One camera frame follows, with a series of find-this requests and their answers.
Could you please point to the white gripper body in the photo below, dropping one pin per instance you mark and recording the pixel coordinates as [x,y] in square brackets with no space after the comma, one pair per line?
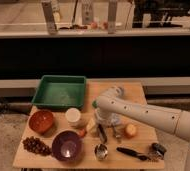
[106,119]

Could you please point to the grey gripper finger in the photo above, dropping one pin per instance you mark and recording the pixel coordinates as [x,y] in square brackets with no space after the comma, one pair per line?
[102,134]
[116,133]

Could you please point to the pale yellow eraser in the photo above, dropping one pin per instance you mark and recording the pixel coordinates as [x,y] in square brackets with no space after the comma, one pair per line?
[91,126]

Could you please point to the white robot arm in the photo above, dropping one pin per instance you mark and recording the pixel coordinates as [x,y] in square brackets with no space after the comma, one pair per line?
[173,121]

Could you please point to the red yellow apple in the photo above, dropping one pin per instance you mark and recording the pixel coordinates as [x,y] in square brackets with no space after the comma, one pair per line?
[130,130]

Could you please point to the metal spoon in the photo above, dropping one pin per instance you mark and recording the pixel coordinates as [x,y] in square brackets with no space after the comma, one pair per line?
[101,151]

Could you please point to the small orange red object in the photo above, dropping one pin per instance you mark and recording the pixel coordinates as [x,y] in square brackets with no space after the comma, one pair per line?
[82,133]

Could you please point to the white cup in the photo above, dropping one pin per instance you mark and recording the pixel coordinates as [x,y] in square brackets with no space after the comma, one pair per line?
[73,116]

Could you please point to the purple bowl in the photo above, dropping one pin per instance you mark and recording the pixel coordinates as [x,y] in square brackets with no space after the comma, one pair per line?
[67,146]

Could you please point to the small dark clip object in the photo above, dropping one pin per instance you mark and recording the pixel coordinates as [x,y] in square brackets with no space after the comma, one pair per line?
[160,149]

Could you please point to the wooden table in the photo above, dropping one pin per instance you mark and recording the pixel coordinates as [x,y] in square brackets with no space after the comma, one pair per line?
[115,161]

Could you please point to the green plastic tray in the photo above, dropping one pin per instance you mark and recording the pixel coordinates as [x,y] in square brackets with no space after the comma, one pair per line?
[60,92]

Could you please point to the orange bowl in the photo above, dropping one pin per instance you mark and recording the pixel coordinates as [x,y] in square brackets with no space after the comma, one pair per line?
[41,121]

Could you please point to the bunch of brown grapes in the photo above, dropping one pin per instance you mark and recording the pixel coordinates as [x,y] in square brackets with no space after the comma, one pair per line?
[36,146]

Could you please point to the black handled tool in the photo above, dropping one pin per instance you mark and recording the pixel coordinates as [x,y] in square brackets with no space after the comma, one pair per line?
[132,153]

